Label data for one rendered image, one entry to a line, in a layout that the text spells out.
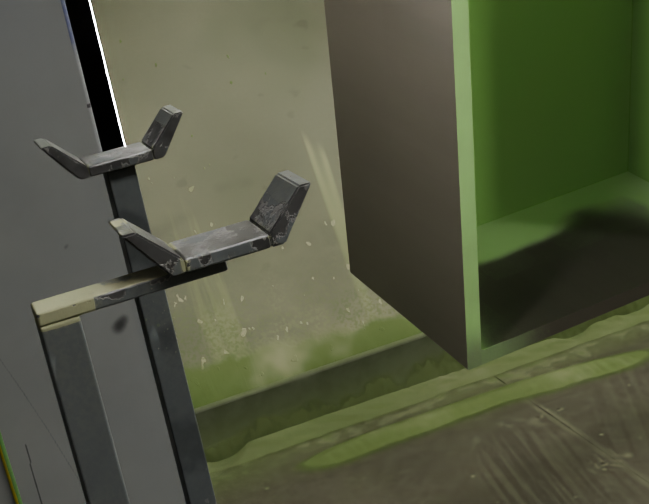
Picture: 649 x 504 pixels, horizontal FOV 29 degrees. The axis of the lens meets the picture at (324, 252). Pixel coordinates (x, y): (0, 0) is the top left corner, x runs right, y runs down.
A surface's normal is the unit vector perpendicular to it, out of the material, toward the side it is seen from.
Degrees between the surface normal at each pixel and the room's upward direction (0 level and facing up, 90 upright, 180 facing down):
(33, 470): 90
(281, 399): 91
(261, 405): 91
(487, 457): 0
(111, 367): 90
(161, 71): 57
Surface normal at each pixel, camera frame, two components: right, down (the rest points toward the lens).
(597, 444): -0.18, -0.93
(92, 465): 0.36, 0.24
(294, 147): 0.20, -0.30
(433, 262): -0.87, 0.31
